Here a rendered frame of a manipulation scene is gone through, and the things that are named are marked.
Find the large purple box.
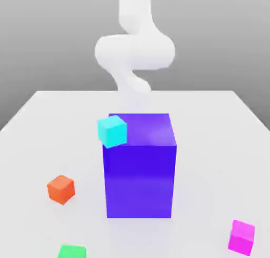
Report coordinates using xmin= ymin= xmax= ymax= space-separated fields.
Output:
xmin=102 ymin=113 xmax=177 ymax=219

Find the small green cube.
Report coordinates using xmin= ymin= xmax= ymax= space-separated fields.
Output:
xmin=56 ymin=244 xmax=88 ymax=258

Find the small cyan cube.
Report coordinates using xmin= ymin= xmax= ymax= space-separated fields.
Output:
xmin=97 ymin=115 xmax=128 ymax=149

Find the small orange cube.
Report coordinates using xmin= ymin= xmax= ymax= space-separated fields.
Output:
xmin=46 ymin=174 xmax=76 ymax=206

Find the small magenta cube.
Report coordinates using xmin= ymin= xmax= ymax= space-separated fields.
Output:
xmin=227 ymin=219 xmax=256 ymax=257

